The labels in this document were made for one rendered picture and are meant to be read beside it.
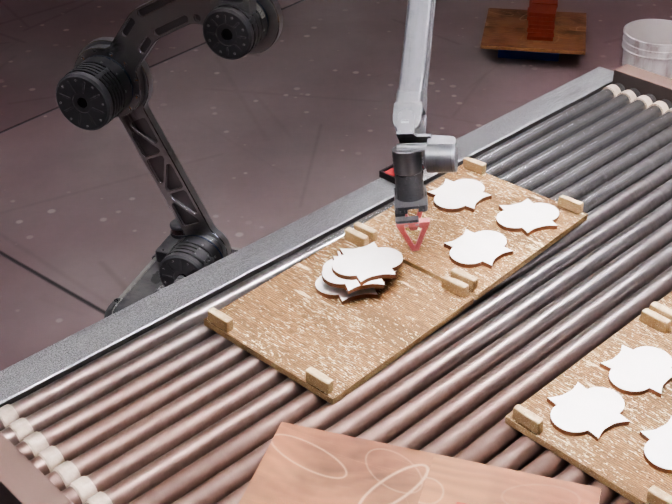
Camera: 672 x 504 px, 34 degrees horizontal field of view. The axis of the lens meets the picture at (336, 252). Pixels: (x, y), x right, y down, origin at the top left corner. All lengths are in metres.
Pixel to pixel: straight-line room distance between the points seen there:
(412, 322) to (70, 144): 3.01
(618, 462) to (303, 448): 0.53
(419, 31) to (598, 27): 3.78
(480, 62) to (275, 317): 3.53
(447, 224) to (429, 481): 0.89
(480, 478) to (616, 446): 0.32
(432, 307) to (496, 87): 3.18
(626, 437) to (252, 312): 0.75
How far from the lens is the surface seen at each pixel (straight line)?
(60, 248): 4.18
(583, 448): 1.88
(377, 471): 1.66
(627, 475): 1.85
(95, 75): 3.15
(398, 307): 2.15
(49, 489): 1.83
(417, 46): 2.26
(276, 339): 2.08
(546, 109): 2.98
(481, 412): 1.95
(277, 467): 1.68
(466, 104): 5.08
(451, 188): 2.52
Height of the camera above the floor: 2.22
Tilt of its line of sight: 34 degrees down
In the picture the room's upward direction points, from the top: 1 degrees counter-clockwise
